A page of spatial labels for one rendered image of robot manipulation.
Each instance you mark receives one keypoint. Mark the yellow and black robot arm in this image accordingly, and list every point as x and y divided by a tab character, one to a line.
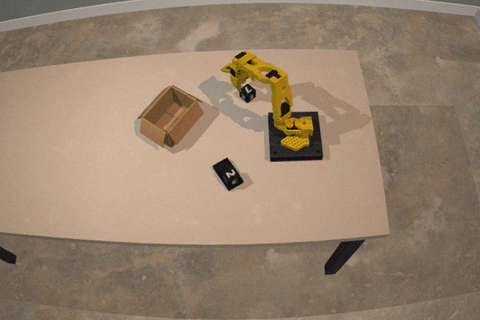
280	90

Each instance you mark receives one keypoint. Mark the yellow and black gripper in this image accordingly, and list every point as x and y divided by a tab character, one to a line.
241	80

